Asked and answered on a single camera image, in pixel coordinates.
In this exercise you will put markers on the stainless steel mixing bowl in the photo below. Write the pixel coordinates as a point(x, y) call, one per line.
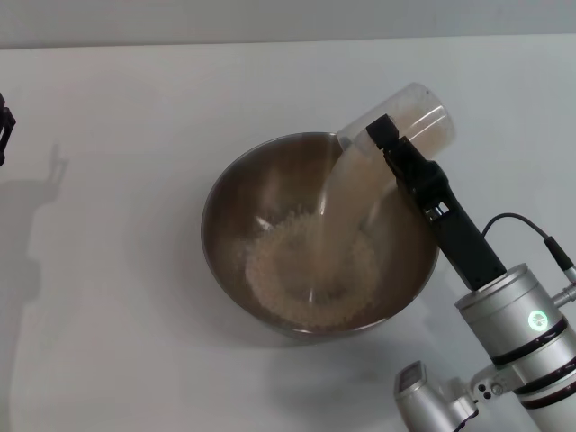
point(234, 252)

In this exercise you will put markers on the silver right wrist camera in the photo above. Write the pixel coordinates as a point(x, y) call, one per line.
point(427, 396)

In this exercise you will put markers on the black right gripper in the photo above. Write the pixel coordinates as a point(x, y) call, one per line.
point(468, 243)

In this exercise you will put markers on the white uncooked rice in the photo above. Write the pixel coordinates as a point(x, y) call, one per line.
point(288, 297)

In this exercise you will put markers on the clear plastic measuring cup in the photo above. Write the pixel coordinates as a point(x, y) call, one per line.
point(423, 112)

